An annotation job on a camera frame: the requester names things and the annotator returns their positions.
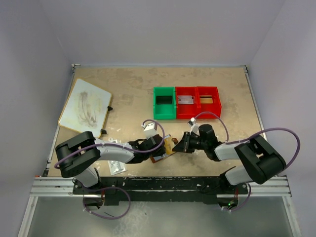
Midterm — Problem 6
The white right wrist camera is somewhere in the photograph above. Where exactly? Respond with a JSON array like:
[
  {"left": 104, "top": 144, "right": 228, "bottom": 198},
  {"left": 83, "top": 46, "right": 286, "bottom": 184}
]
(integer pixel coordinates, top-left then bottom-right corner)
[{"left": 188, "top": 117, "right": 199, "bottom": 134}]

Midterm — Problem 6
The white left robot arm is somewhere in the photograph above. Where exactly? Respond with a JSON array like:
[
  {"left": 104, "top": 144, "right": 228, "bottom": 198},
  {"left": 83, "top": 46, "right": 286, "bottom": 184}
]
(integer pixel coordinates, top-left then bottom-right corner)
[{"left": 54, "top": 131, "right": 165, "bottom": 194}]

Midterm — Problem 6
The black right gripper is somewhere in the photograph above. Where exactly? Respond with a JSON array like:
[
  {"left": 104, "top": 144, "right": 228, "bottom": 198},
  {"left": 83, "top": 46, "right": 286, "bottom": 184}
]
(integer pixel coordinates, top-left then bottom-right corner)
[{"left": 172, "top": 131, "right": 207, "bottom": 153}]

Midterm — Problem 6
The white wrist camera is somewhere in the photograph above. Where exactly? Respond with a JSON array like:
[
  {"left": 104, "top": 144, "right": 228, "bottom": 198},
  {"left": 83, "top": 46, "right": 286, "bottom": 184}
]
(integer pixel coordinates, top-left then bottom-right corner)
[
  {"left": 188, "top": 117, "right": 199, "bottom": 134},
  {"left": 142, "top": 122, "right": 158, "bottom": 138}
]

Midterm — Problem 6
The brown leather card holder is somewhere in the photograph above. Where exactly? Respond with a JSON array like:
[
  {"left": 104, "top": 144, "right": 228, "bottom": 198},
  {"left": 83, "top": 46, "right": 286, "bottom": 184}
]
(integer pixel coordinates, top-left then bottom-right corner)
[{"left": 150, "top": 134, "right": 178, "bottom": 163}]

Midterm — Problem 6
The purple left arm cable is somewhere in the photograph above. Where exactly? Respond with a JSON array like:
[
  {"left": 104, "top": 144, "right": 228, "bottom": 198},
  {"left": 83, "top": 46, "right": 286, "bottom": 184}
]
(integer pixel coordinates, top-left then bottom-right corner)
[{"left": 54, "top": 119, "right": 165, "bottom": 169}]

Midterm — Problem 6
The white board yellow rim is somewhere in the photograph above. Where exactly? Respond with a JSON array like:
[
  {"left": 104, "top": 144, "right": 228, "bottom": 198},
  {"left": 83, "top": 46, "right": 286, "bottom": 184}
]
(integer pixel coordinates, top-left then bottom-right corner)
[{"left": 58, "top": 79, "right": 112, "bottom": 138}]

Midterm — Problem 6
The gold card in bin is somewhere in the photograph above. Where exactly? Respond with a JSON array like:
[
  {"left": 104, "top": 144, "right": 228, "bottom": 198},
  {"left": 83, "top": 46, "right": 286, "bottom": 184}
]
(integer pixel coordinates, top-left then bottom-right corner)
[{"left": 199, "top": 96, "right": 213, "bottom": 104}]

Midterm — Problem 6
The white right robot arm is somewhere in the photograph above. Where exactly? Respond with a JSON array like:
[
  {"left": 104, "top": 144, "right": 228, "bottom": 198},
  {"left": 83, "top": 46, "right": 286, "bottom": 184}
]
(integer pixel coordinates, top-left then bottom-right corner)
[{"left": 172, "top": 124, "right": 286, "bottom": 193}]

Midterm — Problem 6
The gold VIP credit card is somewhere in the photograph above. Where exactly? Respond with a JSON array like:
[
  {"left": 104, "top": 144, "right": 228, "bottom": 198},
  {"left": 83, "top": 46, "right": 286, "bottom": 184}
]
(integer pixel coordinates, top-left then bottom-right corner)
[{"left": 164, "top": 137, "right": 175, "bottom": 156}]

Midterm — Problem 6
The red bin right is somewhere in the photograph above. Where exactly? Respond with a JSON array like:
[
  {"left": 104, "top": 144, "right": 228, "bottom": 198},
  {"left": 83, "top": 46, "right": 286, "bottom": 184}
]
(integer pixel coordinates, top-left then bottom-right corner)
[{"left": 197, "top": 86, "right": 222, "bottom": 117}]

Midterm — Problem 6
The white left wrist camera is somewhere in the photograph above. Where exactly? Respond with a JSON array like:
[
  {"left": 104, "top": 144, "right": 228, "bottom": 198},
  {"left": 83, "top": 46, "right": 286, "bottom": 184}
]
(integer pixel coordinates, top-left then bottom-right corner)
[{"left": 142, "top": 122, "right": 158, "bottom": 138}]

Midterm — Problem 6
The white magnetic stripe card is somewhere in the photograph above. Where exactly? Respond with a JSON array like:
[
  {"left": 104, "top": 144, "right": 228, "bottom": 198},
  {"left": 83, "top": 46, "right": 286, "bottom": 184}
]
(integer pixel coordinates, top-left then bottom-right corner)
[{"left": 177, "top": 95, "right": 194, "bottom": 105}]

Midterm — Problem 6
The metal corner bracket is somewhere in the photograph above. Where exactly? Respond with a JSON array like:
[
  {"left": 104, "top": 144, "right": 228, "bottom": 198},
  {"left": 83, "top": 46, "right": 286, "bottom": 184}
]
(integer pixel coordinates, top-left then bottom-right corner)
[{"left": 72, "top": 64, "right": 81, "bottom": 74}]

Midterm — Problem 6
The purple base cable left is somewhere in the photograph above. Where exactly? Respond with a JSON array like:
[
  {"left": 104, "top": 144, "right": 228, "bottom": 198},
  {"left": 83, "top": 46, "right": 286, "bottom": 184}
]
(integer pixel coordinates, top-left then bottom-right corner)
[{"left": 82, "top": 183, "right": 131, "bottom": 219}]

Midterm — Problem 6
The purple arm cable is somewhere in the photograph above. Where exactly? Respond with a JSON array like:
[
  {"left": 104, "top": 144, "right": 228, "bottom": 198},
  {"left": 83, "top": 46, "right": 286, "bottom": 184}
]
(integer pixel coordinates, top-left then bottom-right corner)
[
  {"left": 54, "top": 119, "right": 165, "bottom": 169},
  {"left": 189, "top": 111, "right": 301, "bottom": 177}
]

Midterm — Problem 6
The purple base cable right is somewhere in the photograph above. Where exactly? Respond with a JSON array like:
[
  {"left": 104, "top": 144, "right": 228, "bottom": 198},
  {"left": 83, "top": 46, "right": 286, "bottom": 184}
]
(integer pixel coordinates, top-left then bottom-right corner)
[{"left": 221, "top": 182, "right": 252, "bottom": 213}]

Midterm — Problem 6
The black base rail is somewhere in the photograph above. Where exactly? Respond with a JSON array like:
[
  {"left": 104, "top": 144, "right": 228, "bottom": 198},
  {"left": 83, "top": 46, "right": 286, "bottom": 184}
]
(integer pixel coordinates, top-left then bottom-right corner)
[{"left": 73, "top": 176, "right": 248, "bottom": 206}]

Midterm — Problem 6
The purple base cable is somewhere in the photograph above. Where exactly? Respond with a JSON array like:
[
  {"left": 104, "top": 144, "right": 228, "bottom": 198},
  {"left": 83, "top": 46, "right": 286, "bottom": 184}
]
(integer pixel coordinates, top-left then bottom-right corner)
[
  {"left": 82, "top": 183, "right": 131, "bottom": 219},
  {"left": 221, "top": 182, "right": 252, "bottom": 213}
]

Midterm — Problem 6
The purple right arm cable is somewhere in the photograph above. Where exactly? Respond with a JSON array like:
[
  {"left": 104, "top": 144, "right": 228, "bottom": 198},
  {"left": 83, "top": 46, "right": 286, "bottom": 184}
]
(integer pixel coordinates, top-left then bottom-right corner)
[{"left": 189, "top": 111, "right": 301, "bottom": 177}]

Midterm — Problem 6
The clear plastic packet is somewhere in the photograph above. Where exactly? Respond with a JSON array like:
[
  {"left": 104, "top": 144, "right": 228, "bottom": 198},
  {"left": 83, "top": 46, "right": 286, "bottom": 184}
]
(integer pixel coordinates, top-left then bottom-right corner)
[{"left": 108, "top": 160, "right": 127, "bottom": 175}]

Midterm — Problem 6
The green plastic bin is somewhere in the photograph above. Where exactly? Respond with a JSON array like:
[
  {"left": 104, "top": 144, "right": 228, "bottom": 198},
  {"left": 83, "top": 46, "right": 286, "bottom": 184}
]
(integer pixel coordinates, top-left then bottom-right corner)
[{"left": 153, "top": 87, "right": 176, "bottom": 120}]

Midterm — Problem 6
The black card in bin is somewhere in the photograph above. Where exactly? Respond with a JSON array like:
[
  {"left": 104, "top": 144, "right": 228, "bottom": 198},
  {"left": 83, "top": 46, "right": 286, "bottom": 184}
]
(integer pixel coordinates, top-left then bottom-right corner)
[{"left": 156, "top": 95, "right": 173, "bottom": 105}]

